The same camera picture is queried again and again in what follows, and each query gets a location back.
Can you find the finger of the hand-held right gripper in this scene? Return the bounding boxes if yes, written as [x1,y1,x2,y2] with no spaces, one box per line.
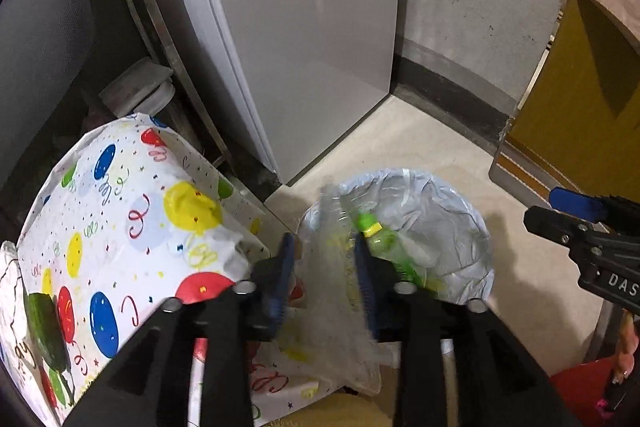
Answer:
[523,206,601,253]
[548,188,640,235]

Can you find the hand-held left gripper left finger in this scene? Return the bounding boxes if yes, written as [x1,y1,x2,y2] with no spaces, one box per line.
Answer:
[62,233,297,427]

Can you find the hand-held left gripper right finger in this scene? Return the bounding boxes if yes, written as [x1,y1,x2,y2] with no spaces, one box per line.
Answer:
[352,232,583,427]

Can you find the clear plastic bag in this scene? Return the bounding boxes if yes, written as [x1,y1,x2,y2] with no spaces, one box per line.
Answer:
[280,184,401,398]

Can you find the trash bin with clear liner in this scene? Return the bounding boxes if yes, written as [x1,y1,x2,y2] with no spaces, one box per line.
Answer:
[297,167,496,308]

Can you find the dark green lump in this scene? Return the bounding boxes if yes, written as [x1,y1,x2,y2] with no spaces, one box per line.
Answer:
[25,294,71,373]

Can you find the person's right hand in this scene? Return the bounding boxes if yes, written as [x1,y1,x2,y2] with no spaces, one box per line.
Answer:
[607,309,640,403]

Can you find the green plastic bottle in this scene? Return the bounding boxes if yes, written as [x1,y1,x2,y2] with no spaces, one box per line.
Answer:
[357,212,441,293]

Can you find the grey metal bar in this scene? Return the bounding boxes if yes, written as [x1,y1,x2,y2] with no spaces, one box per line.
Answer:
[585,302,626,363]

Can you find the yellow door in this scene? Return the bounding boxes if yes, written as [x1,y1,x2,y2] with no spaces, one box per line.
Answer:
[490,0,640,218]

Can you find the red cloth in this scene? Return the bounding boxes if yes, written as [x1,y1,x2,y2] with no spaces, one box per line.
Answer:
[550,354,640,427]

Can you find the balloon print tablecloth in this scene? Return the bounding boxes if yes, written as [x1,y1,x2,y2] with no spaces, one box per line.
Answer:
[15,112,336,427]

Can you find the grey stacked discs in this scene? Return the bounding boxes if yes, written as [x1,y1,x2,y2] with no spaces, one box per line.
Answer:
[97,57,176,118]

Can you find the white refrigerator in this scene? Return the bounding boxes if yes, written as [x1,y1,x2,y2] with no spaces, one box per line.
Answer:
[185,0,401,185]

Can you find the white crumpled paper gold lettering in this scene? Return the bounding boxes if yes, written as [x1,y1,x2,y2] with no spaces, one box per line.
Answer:
[0,241,33,378]

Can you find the grey padded office chair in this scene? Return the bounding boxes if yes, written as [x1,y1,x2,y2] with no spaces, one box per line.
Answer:
[0,0,96,188]

